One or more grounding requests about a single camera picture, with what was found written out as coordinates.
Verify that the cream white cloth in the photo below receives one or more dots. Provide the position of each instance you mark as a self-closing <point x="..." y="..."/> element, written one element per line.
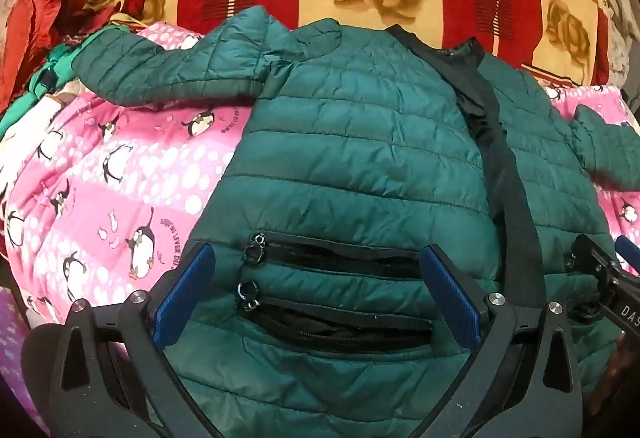
<point x="25" y="127"/>

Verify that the person's right forearm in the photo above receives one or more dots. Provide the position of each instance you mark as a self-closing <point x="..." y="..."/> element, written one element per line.
<point x="617" y="368"/>

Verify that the red garment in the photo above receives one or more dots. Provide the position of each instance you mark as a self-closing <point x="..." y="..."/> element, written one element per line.
<point x="35" y="17"/>

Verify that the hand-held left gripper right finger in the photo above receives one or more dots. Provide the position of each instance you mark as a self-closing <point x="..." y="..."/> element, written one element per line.
<point x="450" y="290"/>

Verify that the white lace cloth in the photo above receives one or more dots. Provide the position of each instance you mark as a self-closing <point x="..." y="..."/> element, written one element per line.
<point x="617" y="32"/>

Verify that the pink penguin print blanket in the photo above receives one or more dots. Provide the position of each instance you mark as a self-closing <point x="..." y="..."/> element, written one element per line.
<point x="125" y="178"/>

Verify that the green puffer jacket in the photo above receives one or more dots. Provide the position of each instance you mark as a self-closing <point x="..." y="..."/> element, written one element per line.
<point x="350" y="127"/>

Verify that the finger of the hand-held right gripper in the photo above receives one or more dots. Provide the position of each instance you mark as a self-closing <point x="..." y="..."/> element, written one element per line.
<point x="590" y="263"/>
<point x="630" y="255"/>

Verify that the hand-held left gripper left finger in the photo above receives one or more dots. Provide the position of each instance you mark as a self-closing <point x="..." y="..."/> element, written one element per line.
<point x="182" y="290"/>

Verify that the purple patterned cloth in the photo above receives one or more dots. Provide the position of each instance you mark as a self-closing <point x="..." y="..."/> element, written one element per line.
<point x="12" y="343"/>

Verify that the bright green cloth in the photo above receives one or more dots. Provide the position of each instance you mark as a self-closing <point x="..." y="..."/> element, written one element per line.
<point x="30" y="90"/>

